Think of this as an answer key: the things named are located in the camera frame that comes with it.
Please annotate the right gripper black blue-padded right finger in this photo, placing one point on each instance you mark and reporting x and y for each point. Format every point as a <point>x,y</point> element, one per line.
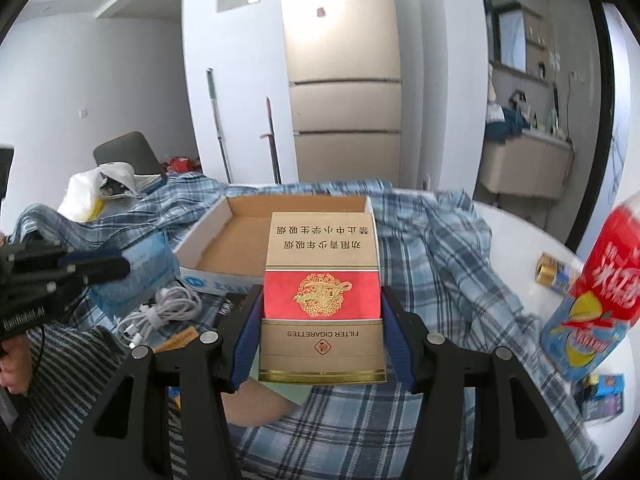
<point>515,434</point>

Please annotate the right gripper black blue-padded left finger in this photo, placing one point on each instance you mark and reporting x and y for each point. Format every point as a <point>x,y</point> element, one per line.
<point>126,434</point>

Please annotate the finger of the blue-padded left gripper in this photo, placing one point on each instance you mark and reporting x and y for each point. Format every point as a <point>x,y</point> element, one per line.
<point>82,254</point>

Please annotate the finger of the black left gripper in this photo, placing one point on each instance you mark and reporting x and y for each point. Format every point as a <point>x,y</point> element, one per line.
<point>92,269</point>

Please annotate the blue tissue pack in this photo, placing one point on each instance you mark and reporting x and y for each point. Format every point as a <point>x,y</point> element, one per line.
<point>152,266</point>

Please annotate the green snap pouch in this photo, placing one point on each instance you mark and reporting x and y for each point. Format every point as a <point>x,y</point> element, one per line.
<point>297,394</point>

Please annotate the red gold cigarette pack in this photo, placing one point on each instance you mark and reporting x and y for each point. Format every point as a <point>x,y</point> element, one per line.
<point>322,315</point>

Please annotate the person's left hand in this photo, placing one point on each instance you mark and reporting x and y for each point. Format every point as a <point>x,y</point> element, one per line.
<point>16,365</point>

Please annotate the white plastic bag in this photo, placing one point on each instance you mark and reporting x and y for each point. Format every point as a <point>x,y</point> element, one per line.
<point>84,199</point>

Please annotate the dark blue small box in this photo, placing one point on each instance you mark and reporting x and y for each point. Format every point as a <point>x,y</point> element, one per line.
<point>600,396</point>

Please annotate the striped grey cloth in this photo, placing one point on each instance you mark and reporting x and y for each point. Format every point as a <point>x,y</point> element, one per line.
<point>72,367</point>

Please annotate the orange blue cigarette pack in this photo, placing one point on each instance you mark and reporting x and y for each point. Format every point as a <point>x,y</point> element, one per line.
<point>177,341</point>

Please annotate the open cardboard tray box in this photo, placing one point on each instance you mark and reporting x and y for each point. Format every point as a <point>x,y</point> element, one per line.
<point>240,238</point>

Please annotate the grey chair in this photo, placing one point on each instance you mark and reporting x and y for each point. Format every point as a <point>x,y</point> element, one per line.
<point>132,148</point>

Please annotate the black Face tissue pack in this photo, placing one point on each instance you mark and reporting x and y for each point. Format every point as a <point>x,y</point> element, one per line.
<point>227,305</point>

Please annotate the gold blue small box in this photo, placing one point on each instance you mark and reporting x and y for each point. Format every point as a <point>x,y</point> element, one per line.
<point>555,274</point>

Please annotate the blue plaid shirt cloth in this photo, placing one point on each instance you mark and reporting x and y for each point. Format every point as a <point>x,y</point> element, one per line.
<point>434,253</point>

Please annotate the beige bathroom vanity cabinet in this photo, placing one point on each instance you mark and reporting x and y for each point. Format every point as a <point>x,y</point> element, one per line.
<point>530,165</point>

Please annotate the dark teal clothing pile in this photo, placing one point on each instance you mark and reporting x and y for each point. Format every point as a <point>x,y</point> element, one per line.
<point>512,126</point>

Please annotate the beige three-door refrigerator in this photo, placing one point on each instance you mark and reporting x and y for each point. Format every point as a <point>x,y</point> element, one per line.
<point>345,88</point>

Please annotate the dark broom handle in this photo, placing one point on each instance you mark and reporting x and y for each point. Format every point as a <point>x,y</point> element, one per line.
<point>271,137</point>

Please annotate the grey mop handle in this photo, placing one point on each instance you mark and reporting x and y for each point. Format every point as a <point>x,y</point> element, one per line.
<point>218,124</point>

